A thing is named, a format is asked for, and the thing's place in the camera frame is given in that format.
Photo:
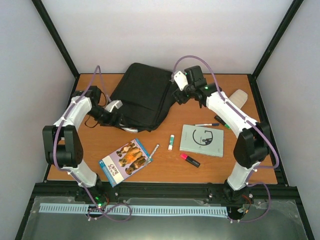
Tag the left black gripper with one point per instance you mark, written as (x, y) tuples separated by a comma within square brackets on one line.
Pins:
[(110, 122)]

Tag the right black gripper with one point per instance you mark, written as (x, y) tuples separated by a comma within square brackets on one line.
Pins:
[(178, 97)]

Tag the blue white pen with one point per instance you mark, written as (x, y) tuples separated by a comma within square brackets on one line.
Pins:
[(207, 124)]

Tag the black student bag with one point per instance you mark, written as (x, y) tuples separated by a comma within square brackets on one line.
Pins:
[(146, 95)]

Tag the dog cover paperback book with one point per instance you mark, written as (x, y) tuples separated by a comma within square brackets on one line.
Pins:
[(125, 162)]

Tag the grey hardcover book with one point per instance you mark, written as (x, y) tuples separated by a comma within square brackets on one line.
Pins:
[(202, 140)]

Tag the silver pen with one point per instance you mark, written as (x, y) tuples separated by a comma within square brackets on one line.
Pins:
[(152, 155)]

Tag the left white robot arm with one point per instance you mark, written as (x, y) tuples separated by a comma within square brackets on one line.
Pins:
[(62, 144)]

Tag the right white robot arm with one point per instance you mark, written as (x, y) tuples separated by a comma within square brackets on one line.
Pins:
[(252, 144)]

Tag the green black marker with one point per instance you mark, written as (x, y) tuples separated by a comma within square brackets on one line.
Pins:
[(219, 119)]

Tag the white green glue stick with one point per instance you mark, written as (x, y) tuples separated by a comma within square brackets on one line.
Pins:
[(171, 142)]

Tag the pink black highlighter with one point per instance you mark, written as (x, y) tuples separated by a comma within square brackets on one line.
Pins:
[(190, 160)]

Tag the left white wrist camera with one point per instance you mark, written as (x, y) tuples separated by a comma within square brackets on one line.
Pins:
[(113, 105)]

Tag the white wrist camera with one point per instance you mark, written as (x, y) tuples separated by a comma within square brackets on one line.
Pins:
[(113, 105), (180, 79)]

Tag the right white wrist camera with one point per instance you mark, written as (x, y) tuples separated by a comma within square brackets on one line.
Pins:
[(180, 79)]

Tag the black aluminium frame rail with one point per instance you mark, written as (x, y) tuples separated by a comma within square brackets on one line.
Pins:
[(128, 190)]

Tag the light blue cable duct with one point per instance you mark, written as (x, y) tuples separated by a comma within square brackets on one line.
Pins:
[(136, 210)]

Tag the left black corner post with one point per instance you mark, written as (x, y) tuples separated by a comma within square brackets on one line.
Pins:
[(44, 15)]

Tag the black corner post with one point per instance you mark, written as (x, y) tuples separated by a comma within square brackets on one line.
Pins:
[(281, 29), (44, 15)]

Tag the right black corner post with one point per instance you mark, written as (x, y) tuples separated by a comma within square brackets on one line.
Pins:
[(281, 29)]

